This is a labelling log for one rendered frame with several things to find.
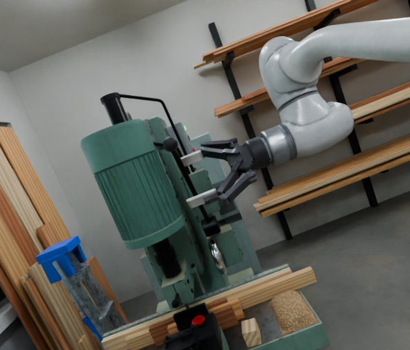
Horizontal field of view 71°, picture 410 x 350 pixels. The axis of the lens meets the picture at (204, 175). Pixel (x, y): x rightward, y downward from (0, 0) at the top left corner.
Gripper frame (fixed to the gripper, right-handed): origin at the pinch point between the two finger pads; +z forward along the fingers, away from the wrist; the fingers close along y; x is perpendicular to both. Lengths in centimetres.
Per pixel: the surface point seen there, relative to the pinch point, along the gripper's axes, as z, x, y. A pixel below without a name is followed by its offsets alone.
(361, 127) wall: -175, -187, 156
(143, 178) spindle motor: 9.8, 2.3, 4.3
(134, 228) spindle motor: 16.5, -5.2, -3.5
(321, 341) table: -15.9, -30.8, -35.0
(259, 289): -6.8, -34.2, -17.8
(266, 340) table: -3.9, -28.0, -31.5
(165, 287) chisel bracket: 16.3, -21.8, -12.7
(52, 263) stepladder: 79, -56, 36
